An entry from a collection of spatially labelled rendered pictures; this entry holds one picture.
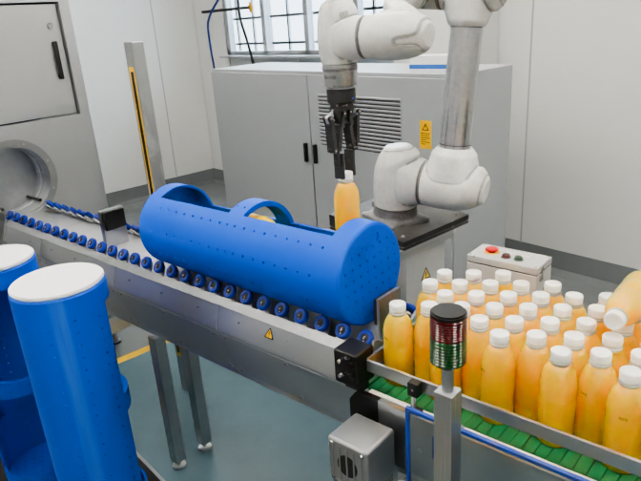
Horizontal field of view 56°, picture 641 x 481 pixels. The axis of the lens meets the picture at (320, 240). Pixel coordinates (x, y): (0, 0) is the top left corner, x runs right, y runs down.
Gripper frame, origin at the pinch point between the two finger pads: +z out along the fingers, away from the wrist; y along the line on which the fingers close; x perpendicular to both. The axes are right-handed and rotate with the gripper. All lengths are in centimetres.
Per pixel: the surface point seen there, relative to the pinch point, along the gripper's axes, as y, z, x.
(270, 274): 19.6, 27.8, -12.4
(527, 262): -21, 27, 43
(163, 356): 13, 83, -86
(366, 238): 6.3, 16.9, 11.1
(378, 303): 10.4, 32.3, 17.1
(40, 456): 54, 121, -121
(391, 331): 21.5, 31.7, 28.8
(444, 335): 44, 13, 56
